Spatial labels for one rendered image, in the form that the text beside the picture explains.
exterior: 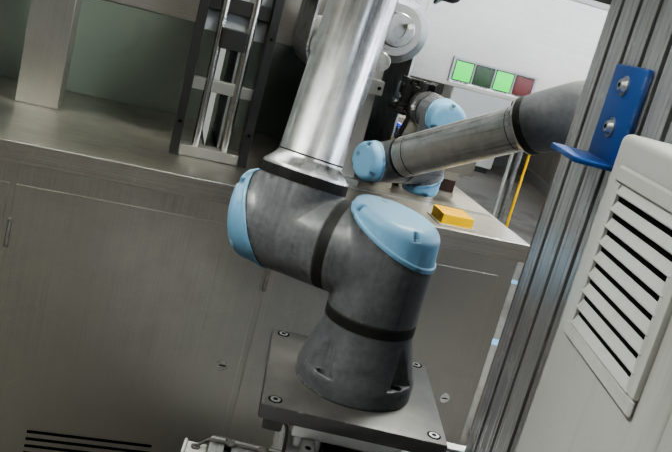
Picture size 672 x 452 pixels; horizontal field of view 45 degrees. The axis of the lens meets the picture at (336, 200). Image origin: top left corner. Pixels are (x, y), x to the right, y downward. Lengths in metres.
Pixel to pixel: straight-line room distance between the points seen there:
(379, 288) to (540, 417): 0.36
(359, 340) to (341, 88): 0.31
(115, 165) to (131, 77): 0.63
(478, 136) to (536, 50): 0.99
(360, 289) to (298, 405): 0.15
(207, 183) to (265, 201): 0.54
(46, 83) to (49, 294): 0.49
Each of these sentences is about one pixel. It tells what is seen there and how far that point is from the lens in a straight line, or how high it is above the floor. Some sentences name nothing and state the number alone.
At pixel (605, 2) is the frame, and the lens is 2.47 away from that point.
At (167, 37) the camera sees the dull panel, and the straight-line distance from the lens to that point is 2.10.
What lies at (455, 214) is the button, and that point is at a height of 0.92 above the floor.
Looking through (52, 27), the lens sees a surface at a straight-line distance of 1.85.
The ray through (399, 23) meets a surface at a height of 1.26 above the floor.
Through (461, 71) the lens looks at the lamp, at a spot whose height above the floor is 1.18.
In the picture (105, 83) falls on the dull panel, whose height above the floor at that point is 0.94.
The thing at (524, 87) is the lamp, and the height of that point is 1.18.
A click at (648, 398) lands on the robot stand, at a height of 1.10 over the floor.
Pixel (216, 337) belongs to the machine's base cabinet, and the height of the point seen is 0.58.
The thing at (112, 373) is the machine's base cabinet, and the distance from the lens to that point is 1.70.
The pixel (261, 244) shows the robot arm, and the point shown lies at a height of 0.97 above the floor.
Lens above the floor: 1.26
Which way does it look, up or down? 13 degrees down
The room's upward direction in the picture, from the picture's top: 15 degrees clockwise
